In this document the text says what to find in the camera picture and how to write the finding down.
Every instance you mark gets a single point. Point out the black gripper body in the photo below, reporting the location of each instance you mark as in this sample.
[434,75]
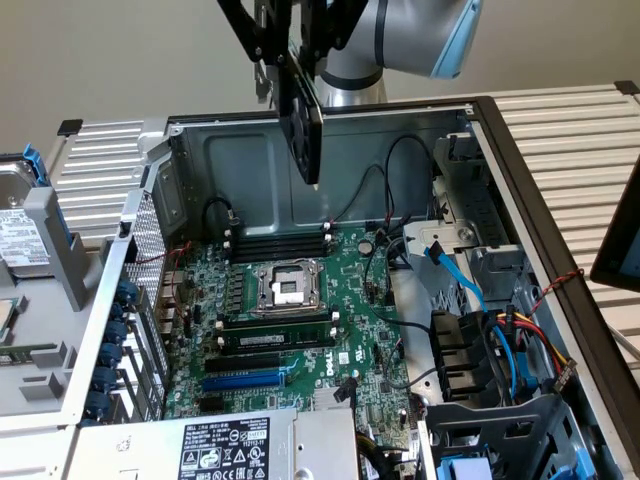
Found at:
[295,20]

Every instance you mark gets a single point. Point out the graphics card with black fan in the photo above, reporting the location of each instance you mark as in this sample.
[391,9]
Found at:
[302,130]

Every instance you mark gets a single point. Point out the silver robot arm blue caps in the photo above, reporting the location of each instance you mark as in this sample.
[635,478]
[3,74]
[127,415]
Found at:
[400,35]

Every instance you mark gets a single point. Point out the open grey PC case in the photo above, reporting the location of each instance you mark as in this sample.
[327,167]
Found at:
[250,175]

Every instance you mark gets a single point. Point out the black table end cap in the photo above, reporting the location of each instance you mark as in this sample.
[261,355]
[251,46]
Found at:
[627,87]
[70,127]

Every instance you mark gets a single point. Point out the black RAM slot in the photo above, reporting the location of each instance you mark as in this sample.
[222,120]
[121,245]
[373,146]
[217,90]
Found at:
[280,320]
[280,242]
[280,236]
[280,255]
[280,249]

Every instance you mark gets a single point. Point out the silver coin battery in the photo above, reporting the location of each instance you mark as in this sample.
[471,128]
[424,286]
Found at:
[365,247]

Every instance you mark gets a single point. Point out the silver disk bay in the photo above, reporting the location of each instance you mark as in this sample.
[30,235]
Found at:
[480,210]

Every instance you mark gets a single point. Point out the silver CPU socket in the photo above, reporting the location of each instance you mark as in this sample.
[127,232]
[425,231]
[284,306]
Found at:
[287,287]

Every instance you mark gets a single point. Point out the green Dell motherboard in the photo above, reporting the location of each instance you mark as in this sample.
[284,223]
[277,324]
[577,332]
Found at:
[350,310]

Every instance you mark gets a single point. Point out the blue card retention clip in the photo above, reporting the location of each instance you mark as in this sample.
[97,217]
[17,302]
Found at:
[117,311]
[106,376]
[98,404]
[110,353]
[116,332]
[128,291]

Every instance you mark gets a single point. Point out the silver rear port block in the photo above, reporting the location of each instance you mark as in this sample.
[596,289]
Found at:
[170,310]

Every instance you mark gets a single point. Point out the hard disk with blue rails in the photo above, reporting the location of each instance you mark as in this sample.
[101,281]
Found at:
[17,235]

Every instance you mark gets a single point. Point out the green RAM stick in slot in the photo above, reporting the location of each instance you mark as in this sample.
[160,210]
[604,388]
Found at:
[300,336]

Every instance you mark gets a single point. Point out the long black expansion slot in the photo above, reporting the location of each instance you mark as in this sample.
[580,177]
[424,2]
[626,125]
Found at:
[240,363]

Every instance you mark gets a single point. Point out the grey parts rack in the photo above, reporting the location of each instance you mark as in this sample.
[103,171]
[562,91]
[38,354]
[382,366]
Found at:
[50,310]

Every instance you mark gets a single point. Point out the black monitor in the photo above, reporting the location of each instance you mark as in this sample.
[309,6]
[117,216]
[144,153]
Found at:
[620,240]

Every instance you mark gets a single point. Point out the blue expansion slot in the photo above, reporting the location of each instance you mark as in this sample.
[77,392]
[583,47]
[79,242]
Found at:
[240,382]

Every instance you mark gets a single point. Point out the silver chipset heatsink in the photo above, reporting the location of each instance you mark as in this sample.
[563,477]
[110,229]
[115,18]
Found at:
[330,399]

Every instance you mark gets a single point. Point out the silver CPU chip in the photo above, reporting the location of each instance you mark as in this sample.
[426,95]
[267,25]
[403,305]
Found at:
[10,320]

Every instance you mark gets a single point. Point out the short black expansion slot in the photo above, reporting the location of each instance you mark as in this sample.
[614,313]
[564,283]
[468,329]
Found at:
[211,405]

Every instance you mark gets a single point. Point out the grey power supply with label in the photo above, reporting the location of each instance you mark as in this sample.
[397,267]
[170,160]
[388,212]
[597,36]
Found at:
[150,445]

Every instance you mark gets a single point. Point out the dark grey disk cage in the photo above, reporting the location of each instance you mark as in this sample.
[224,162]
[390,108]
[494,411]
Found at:
[505,425]

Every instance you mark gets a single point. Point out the black intrusion switch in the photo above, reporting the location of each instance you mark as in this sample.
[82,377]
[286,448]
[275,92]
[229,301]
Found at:
[125,229]

